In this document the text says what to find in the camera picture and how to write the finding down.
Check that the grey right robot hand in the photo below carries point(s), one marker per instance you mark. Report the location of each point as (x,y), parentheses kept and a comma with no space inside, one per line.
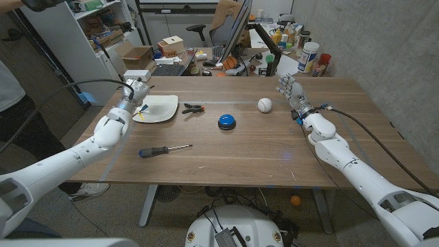
(295,94)

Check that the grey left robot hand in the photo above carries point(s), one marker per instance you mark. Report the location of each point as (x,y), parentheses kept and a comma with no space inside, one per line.
(135,92)

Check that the person's bare forearm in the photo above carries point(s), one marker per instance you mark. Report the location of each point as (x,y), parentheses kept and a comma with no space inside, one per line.
(8,5)

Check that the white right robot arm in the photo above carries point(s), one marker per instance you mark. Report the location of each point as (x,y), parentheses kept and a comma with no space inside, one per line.
(332,154)

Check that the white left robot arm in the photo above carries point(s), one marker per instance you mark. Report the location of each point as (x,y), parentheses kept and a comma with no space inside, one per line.
(51,168)

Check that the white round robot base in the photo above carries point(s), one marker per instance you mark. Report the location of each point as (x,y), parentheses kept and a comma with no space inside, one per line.
(240,219)

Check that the white square plate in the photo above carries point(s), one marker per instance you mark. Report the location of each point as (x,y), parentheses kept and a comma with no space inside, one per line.
(161,108)

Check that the small green ball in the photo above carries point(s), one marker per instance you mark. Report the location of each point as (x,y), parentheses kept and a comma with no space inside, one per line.
(270,58)

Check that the small orange ball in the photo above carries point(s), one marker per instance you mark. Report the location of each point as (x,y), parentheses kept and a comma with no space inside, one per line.
(295,200)

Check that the white rectangular power box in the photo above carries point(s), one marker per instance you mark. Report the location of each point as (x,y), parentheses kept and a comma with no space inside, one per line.
(137,74)

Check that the white baseball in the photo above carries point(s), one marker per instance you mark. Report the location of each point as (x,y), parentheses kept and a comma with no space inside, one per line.
(264,105)

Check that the open cardboard box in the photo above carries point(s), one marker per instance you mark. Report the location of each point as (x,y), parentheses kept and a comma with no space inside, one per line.
(137,56)

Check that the white wipes canister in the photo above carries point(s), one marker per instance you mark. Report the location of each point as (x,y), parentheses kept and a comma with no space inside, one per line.
(308,58)

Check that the black digital timer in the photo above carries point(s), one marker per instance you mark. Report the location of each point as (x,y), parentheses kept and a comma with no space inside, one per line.
(262,72)

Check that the red snack container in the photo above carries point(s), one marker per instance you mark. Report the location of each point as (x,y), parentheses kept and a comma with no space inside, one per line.
(321,65)

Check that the open laptop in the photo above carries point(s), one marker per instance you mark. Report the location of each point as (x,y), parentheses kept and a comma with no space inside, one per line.
(168,69)

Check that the blue plastic item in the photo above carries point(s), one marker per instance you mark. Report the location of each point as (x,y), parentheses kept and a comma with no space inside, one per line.
(90,99)

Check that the black lidded jar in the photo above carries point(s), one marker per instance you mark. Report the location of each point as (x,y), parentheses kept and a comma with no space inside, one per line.
(303,39)

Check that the yellow bottle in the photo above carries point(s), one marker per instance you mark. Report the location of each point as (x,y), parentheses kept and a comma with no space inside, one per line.
(277,37)

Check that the black clamp orange tips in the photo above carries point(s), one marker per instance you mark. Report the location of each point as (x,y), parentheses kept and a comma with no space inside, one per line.
(193,109)

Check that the small wooden box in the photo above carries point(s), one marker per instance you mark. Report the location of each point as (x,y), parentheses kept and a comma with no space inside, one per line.
(175,41)

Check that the red drink can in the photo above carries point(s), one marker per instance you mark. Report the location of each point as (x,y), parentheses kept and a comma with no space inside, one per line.
(190,52)

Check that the small orange basketball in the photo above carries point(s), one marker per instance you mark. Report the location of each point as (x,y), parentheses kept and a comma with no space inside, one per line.
(230,63)

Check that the blue push button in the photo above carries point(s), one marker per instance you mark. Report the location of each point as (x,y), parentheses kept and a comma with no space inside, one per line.
(226,120)

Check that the black computer mouse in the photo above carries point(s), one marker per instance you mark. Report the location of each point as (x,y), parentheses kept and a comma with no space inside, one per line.
(209,63)

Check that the white shelf unit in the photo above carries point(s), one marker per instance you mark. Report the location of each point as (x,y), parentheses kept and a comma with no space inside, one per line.
(68,44)

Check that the flat computer monitor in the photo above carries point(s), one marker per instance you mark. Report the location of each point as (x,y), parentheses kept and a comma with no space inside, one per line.
(236,31)

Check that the grey keyboard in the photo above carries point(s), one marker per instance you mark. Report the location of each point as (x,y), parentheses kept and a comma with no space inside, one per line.
(218,53)

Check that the whiteboard on black stand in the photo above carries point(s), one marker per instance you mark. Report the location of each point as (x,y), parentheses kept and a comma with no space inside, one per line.
(178,7)

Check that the office chair with brown jacket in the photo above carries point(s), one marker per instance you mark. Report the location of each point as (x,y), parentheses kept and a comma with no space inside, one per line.
(219,32)

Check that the black round fan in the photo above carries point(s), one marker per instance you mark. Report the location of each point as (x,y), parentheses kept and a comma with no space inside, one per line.
(168,193)

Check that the white sneaker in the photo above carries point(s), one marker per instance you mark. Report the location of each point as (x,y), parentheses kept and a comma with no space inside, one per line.
(89,190)

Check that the grey table leg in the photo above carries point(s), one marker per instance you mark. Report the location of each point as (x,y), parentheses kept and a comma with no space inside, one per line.
(322,212)
(149,206)

